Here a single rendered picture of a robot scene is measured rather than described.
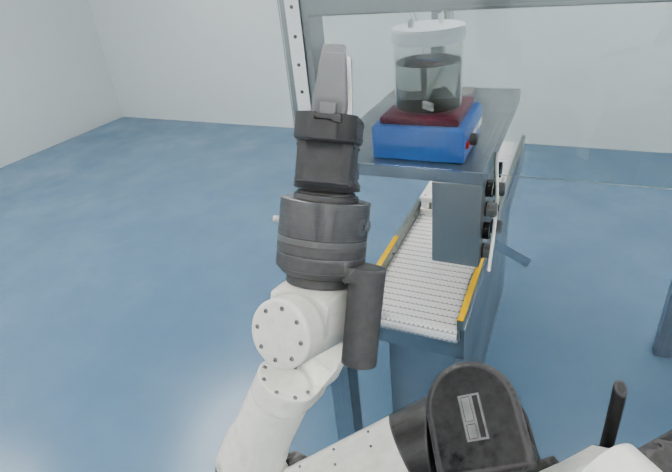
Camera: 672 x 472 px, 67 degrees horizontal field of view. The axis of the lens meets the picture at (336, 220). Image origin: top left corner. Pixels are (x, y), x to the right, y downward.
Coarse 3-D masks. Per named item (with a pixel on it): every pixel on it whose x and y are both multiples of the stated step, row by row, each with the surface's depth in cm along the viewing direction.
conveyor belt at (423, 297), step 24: (408, 240) 165; (408, 264) 153; (432, 264) 152; (456, 264) 151; (384, 288) 144; (408, 288) 143; (432, 288) 142; (456, 288) 141; (384, 312) 135; (408, 312) 134; (432, 312) 133; (456, 312) 132; (432, 336) 129
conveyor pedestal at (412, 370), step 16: (496, 256) 218; (496, 272) 226; (496, 288) 236; (480, 304) 187; (496, 304) 246; (480, 320) 193; (480, 336) 200; (400, 352) 154; (416, 352) 151; (432, 352) 149; (480, 352) 207; (400, 368) 157; (416, 368) 155; (432, 368) 152; (400, 384) 161; (416, 384) 158; (400, 400) 164; (416, 400) 161
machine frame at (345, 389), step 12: (660, 324) 215; (660, 336) 214; (660, 348) 217; (348, 372) 138; (336, 384) 142; (348, 384) 140; (336, 396) 145; (348, 396) 142; (336, 408) 147; (348, 408) 145; (360, 408) 151; (336, 420) 150; (348, 420) 148; (360, 420) 153; (348, 432) 150
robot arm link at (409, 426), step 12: (408, 408) 58; (420, 408) 57; (396, 420) 57; (408, 420) 56; (420, 420) 55; (396, 432) 56; (408, 432) 55; (420, 432) 55; (396, 444) 55; (408, 444) 55; (420, 444) 54; (408, 456) 54; (420, 456) 54; (432, 456) 55; (408, 468) 54; (420, 468) 54; (432, 468) 55
